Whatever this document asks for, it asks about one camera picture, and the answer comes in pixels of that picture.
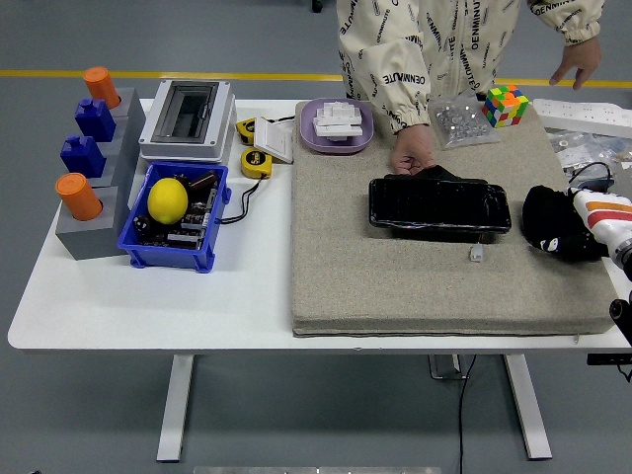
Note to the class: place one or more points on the person's right hand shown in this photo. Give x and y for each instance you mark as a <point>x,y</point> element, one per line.
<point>412,145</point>

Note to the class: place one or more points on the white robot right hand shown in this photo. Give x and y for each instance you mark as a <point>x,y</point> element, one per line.
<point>607,217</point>

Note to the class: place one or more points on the person's left hand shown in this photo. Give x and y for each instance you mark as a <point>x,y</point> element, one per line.
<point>582,56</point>

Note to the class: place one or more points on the black glossy panel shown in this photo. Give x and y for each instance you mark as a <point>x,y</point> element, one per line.
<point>434,202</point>

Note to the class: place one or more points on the black rag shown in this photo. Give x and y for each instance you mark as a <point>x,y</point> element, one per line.
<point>545,212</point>

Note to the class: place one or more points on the person's left forearm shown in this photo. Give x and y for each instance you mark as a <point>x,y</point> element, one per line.
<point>577,22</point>

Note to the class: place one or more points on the person's right forearm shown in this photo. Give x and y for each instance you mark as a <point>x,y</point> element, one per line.
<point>392,81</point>

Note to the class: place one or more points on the pale tray of circuit boards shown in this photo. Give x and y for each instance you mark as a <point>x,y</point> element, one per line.
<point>592,183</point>

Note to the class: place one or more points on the clear bag of metal nuts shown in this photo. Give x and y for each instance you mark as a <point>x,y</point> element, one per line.
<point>459,123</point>

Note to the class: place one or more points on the white power strip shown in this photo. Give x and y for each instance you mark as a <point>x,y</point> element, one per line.
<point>568,111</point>

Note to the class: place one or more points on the clear bags of small parts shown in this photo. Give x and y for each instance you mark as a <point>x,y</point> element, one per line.
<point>577,148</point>

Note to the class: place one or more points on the colourful puzzle cube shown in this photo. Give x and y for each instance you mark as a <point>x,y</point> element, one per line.
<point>503,106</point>

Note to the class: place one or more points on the purple tray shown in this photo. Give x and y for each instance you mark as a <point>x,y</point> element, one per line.
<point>308,133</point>

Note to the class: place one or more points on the person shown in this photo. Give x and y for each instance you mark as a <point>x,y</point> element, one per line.
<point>464,39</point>

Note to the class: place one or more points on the small white connector plug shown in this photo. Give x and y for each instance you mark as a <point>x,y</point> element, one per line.
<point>475,254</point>

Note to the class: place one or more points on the beige mat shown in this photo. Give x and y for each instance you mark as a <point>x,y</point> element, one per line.
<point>395,276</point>

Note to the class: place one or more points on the yellow tape measure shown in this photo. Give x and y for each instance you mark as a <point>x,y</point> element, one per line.
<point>254,162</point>
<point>245,129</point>

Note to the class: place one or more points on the black chair wheel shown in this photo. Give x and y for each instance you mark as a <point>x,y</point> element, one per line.
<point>317,5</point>

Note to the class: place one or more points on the white table leg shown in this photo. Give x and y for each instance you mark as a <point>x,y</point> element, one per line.
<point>175,410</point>
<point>528,410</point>

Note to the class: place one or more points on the grey control box under table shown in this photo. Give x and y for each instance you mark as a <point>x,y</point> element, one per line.
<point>442,368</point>

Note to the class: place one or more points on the circuit board with capacitors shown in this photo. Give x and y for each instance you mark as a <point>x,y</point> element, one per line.
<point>192,222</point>

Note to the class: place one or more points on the yellow lemon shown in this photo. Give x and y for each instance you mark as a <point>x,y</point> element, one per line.
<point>168,201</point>

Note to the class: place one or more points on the blue plastic bin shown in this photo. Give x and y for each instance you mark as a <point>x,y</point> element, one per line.
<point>168,257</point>

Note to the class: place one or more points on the orange cylinder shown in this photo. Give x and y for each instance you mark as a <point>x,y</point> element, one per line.
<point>79,197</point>
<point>101,86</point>

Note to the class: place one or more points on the blue plastic block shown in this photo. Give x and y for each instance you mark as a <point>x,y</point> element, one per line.
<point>94,121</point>
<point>81,158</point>

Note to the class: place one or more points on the grey stepped block holder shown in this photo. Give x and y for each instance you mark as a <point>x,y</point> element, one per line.
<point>89,242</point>

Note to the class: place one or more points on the stack of white switch parts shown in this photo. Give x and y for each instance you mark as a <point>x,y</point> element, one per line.
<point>338,121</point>

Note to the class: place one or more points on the white wall switch plate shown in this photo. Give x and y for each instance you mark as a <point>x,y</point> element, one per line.
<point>274,141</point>

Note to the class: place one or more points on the grey electrical enclosure box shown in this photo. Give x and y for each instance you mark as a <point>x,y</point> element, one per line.
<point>222,123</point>

